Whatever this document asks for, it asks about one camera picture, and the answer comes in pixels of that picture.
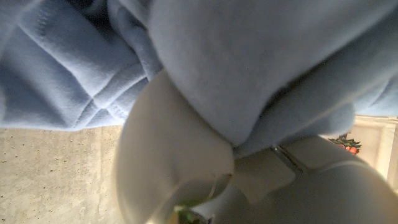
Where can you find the printed bookshelf backdrop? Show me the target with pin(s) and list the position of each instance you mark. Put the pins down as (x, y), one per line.
(379, 143)

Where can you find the blue hoodie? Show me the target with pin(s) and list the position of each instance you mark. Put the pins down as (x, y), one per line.
(217, 62)

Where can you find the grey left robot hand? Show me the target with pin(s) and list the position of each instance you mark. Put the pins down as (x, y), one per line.
(168, 149)

